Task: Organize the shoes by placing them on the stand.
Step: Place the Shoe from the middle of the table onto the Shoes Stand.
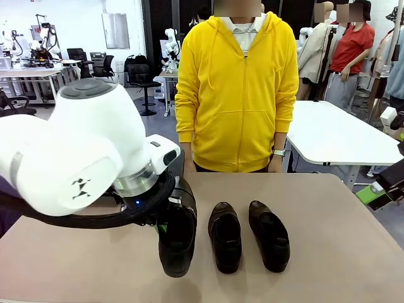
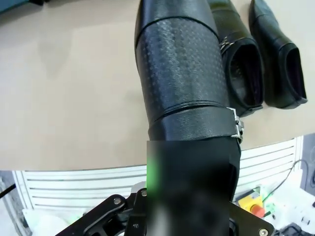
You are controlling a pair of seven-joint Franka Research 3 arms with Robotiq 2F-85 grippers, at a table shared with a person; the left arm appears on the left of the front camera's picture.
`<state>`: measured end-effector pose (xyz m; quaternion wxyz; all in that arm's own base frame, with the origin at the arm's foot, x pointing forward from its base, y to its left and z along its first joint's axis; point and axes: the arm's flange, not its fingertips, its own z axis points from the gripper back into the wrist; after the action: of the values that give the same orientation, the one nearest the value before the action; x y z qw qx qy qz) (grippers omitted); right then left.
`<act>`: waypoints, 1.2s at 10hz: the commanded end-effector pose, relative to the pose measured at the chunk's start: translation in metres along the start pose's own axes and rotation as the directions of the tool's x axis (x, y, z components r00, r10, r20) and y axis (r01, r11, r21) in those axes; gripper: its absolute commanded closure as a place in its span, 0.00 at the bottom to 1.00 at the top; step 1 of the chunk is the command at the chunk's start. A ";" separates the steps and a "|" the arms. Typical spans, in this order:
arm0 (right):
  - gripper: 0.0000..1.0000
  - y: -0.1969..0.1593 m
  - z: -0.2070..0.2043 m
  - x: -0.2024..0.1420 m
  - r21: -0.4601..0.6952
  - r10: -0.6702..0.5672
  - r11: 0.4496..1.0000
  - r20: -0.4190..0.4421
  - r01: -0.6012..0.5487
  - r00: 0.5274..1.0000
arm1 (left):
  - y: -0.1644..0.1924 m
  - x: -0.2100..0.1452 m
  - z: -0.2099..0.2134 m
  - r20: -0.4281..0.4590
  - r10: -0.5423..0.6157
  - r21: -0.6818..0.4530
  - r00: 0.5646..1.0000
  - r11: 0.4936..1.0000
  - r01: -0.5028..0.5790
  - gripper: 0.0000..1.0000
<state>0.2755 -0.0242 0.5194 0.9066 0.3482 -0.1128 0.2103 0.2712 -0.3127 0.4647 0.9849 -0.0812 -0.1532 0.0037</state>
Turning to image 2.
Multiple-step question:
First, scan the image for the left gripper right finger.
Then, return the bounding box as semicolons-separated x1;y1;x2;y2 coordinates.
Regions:
228;201;275;236

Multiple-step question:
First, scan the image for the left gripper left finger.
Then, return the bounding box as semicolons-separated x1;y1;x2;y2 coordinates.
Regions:
55;157;158;236

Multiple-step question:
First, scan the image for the black perforated buckle-strap shoe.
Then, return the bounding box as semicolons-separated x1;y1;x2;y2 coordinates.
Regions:
134;0;245;222

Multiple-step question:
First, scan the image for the black loafer with metal bit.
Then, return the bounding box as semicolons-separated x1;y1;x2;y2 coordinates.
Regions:
209;0;265;118

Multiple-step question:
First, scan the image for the black plain slip-on shoe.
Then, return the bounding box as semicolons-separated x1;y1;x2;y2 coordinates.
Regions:
248;0;308;110

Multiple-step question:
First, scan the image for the yellow emergency stop button box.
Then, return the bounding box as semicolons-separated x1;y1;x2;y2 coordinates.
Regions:
237;193;264;218

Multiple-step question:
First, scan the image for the dark grey box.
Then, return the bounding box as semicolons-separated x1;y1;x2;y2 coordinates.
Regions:
301;134;315;193

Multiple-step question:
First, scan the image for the thin black cable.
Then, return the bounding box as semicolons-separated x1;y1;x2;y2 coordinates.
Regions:
260;159;304;205

